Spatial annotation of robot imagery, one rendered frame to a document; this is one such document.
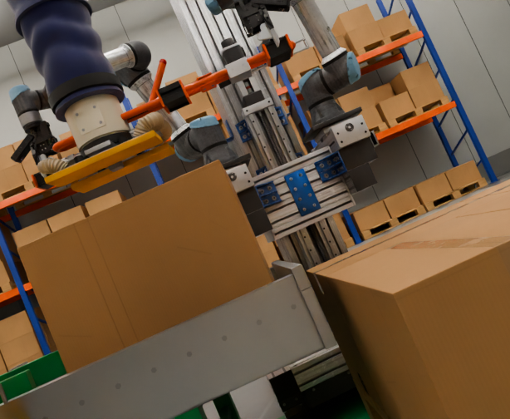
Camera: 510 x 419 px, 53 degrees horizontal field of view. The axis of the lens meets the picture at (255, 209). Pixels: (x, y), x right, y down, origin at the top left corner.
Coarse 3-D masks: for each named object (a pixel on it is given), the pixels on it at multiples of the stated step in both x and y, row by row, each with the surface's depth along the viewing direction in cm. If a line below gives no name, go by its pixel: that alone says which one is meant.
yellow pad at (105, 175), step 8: (168, 144) 163; (144, 152) 165; (152, 152) 163; (160, 152) 164; (168, 152) 168; (128, 160) 163; (136, 160) 163; (144, 160) 165; (152, 160) 169; (104, 168) 168; (128, 168) 166; (136, 168) 170; (96, 176) 163; (104, 176) 163; (112, 176) 167; (120, 176) 172; (80, 184) 163; (88, 184) 164; (96, 184) 168; (104, 184) 172
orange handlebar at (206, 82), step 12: (252, 60) 156; (264, 60) 160; (216, 72) 156; (192, 84) 156; (204, 84) 156; (216, 84) 161; (144, 108) 156; (156, 108) 160; (132, 120) 161; (60, 144) 157; (72, 144) 161
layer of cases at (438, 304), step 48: (480, 192) 182; (384, 240) 163; (432, 240) 117; (480, 240) 91; (336, 288) 129; (384, 288) 86; (432, 288) 80; (480, 288) 80; (336, 336) 170; (384, 336) 98; (432, 336) 79; (480, 336) 79; (384, 384) 121; (432, 384) 79; (480, 384) 79
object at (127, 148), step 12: (120, 144) 145; (132, 144) 144; (144, 144) 147; (156, 144) 152; (96, 156) 144; (108, 156) 144; (120, 156) 149; (72, 168) 144; (84, 168) 145; (96, 168) 150; (48, 180) 144; (60, 180) 147; (72, 180) 152
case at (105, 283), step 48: (144, 192) 139; (192, 192) 139; (48, 240) 139; (96, 240) 138; (144, 240) 138; (192, 240) 138; (240, 240) 138; (48, 288) 138; (96, 288) 138; (144, 288) 137; (192, 288) 137; (240, 288) 137; (96, 336) 137; (144, 336) 137
